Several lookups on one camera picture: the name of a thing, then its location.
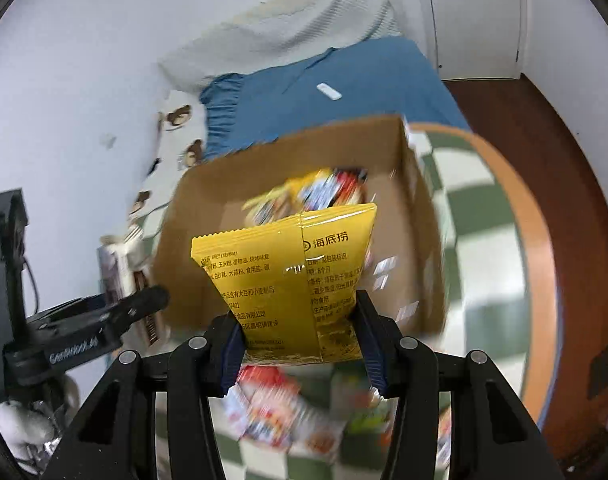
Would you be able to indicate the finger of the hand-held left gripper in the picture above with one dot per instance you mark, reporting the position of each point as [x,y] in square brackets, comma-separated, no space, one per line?
[143,302]

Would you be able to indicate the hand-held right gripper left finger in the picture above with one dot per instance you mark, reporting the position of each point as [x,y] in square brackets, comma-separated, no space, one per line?
[231,355]

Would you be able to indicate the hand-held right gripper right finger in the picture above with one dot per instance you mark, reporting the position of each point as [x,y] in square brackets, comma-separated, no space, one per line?
[376,360]

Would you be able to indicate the green ball candy packet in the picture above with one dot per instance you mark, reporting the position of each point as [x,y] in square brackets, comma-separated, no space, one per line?
[374,410]

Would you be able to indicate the orange mushroom snack packet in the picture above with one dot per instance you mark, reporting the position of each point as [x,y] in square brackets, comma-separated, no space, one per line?
[279,415]

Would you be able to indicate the cardboard box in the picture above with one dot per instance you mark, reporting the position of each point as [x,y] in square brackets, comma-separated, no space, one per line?
[409,220]

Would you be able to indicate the brown white box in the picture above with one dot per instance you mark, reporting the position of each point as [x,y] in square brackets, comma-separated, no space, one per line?
[118,280]

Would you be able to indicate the green white checkered tablecloth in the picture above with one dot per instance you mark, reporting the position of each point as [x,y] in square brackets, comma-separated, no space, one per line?
[474,260]

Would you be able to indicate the yellow black snack packet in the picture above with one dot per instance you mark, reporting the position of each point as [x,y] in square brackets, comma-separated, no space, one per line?
[279,200]

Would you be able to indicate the bear print pillow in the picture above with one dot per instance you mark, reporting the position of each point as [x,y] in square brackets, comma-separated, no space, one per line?
[183,132]

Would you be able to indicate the red yellow noodle packet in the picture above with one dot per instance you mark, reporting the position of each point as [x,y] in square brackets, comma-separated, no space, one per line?
[334,187]

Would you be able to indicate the round wooden table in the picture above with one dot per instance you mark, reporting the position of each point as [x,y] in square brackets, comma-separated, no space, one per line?
[539,285]

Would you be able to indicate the white remote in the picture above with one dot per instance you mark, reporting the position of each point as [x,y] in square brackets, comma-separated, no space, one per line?
[329,91]

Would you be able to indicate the blue bed sheet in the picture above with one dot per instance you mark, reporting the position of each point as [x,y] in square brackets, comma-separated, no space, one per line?
[359,75]

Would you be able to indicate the white pillow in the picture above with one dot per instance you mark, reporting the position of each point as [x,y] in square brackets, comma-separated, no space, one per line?
[284,25]

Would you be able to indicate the white door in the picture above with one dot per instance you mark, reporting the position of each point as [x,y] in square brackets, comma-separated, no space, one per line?
[474,20]

